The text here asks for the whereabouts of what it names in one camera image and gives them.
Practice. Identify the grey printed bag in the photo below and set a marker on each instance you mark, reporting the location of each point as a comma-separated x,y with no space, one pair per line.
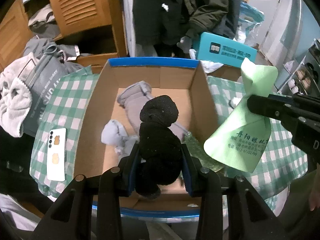
42,90

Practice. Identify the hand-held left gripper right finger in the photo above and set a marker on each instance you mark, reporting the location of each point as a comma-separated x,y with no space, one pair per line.
188,175

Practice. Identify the white smartphone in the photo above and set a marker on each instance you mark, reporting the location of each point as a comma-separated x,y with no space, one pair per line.
57,152

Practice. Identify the light grey towel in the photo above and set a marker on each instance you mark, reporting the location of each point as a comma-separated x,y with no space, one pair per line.
12,105

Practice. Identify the large clear plastic bag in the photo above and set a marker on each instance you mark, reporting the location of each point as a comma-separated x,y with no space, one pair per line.
250,22

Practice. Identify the wooden louvred wardrobe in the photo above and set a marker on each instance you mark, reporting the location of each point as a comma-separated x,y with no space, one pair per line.
82,5

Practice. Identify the large brown cardboard box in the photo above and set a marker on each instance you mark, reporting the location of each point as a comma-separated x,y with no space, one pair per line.
225,72

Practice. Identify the long grey sock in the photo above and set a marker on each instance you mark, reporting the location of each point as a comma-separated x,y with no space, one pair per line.
135,105

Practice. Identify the shoe rack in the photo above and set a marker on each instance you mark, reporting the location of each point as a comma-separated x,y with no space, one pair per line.
302,72

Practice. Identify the light green cloth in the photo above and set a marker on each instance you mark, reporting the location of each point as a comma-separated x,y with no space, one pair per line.
240,140

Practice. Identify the black sock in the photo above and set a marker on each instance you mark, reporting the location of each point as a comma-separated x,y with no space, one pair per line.
160,140

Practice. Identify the grey clothing pile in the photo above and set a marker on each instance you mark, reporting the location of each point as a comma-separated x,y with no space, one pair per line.
50,48

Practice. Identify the green checked tablecloth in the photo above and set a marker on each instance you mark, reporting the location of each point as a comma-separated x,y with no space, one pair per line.
70,90

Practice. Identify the blue cardboard box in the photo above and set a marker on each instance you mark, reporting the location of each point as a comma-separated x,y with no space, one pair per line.
175,80

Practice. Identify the dark grey hanging coat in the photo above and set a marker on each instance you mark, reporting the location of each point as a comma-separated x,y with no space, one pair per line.
232,10

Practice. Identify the teal shoebox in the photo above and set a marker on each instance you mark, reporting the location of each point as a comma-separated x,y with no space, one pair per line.
225,52

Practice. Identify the black hanging jacket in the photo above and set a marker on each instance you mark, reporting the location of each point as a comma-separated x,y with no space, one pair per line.
155,12

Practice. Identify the white hanging garment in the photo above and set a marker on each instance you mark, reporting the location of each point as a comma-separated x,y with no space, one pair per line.
128,17

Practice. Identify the person's right hand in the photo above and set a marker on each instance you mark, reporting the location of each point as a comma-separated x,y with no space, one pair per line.
314,197

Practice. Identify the lavender sock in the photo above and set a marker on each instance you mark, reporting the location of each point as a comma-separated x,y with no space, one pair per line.
115,135

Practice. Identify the crumpled white plastic bag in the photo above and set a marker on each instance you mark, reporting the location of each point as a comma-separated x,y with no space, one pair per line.
235,102

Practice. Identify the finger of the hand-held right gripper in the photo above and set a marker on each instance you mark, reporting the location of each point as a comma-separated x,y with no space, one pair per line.
300,98
262,107

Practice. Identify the olive hanging jacket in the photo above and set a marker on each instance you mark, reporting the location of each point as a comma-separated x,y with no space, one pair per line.
207,5

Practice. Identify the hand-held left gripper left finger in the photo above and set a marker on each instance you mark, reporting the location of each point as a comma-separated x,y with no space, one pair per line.
131,177

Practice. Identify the folded clothes in wardrobe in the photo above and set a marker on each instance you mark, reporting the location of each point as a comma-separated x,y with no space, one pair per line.
42,20

